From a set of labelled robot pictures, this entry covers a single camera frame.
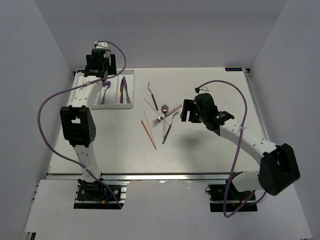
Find iridescent rainbow spoon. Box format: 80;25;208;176
101;80;111;105

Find black handled fork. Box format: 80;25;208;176
162;111;179;145
147;81;159;111

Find pink handled spoon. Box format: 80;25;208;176
161;104;169;138

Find ornate silver knife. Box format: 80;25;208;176
122;76;131;104

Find pink handled fork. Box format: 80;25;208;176
152;104;182;126

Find iridescent rainbow knife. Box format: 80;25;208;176
119;77;126;104

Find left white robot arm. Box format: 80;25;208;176
60;47;117;183

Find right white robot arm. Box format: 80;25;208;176
180;93;301;200

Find white divided cutlery tray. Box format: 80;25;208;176
90;69;135;109

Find blue logo sticker right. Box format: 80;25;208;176
224;67;243;72

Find white chopstick upper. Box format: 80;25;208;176
144;98;161;117

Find orange chopstick left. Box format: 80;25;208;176
140;120;157;150

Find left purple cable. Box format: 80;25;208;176
37;40;127;210

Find purple cable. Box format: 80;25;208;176
194;79;266;218
37;40;127;210

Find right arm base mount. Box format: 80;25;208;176
204;183;258;213

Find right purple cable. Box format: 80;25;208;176
194;79;266;218

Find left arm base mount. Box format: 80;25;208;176
73;179;126;210

